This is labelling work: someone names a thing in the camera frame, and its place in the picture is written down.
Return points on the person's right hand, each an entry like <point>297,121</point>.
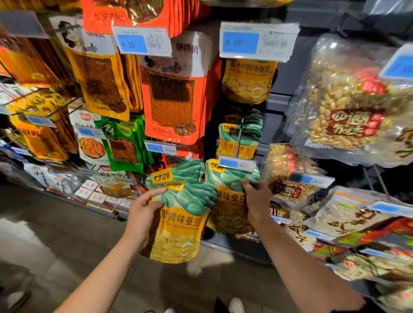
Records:
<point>260,204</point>

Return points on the person's left hand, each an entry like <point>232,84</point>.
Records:
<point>140,212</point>

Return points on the person's right thumb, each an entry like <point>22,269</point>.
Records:
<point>247,191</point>

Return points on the person's left thumb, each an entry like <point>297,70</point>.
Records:
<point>155,194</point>

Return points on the green yellow bean snack packet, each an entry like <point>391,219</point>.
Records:
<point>184,222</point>
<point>180,171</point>
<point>229,206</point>

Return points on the person's left forearm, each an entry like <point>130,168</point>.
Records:
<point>103,277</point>

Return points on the person's right forearm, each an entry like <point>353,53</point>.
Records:
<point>300,271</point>

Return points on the small white blue price tag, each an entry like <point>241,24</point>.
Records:
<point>40,121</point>
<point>90,132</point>
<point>237,163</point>
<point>160,148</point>

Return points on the small clear peanut bag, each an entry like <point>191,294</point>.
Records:
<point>284,190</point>

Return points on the yellow clear egg packet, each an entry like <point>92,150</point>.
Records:
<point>116,185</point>

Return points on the hanging bunch of green packets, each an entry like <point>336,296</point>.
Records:
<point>240,138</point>

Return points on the row of green snack packets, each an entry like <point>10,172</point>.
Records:
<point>124,148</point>

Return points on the metal display hook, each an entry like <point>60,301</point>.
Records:
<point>239,135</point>

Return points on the row of small white boxes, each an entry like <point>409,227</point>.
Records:
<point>96,196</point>

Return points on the white packet with orange noodles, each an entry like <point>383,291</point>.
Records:
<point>92,148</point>

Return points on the row of orange strip packets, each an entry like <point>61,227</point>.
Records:
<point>174,96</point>

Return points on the clear sunflower seed bag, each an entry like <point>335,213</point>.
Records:
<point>348,216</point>

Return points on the white snack packets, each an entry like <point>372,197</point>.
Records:
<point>51,180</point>

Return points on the yellow bean snack bag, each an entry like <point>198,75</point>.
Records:
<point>248,82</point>

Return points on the white shoe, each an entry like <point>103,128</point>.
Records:
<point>236,305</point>

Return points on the row of yellow strip packets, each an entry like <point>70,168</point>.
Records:
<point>96,80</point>

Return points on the large clear peanut bag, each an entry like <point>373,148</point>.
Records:
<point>348,106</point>

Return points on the red snack packet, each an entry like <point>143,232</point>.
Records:
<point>384,230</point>

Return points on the clear bag of green snacks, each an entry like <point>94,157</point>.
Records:
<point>371,266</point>

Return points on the large white blue price tag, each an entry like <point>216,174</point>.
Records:
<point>258,40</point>

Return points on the bunch of yellow orange packets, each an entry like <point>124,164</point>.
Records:
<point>35,96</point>

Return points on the grey shoe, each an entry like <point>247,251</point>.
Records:
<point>14,301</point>

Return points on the row of orange red packets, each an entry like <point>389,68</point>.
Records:
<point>129,13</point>

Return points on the clear plastic tag holder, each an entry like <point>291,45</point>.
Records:
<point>22,24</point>

